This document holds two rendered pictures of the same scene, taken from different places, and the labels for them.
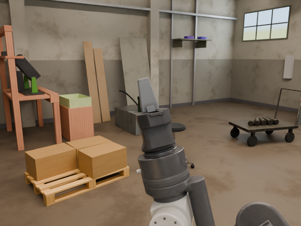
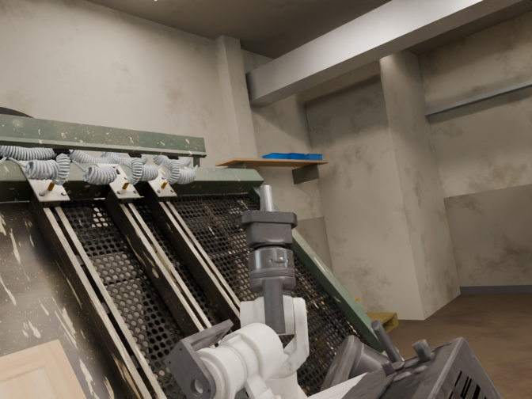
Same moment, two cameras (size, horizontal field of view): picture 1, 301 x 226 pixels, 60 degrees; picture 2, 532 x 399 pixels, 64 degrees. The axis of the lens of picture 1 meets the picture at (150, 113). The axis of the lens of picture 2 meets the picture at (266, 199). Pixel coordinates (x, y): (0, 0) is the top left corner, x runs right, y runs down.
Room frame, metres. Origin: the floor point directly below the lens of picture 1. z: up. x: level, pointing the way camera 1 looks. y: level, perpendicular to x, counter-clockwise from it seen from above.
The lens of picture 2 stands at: (0.22, -0.81, 1.56)
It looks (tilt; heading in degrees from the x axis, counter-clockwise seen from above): 4 degrees up; 73
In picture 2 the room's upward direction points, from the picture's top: 9 degrees counter-clockwise
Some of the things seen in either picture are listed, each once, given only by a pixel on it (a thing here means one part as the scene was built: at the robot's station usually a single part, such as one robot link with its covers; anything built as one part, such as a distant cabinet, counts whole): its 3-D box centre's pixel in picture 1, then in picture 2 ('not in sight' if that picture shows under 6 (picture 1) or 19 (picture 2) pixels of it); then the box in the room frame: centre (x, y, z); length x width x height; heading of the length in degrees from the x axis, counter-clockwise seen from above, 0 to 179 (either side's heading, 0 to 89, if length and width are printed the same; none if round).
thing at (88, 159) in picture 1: (77, 164); not in sight; (3.40, 1.01, 0.22); 1.22 x 0.83 x 0.44; 134
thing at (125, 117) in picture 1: (132, 108); not in sight; (6.03, 0.42, 0.48); 1.04 x 0.80 x 0.97; 33
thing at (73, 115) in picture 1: (43, 84); not in sight; (5.58, 2.29, 1.10); 1.70 x 1.58 x 2.20; 32
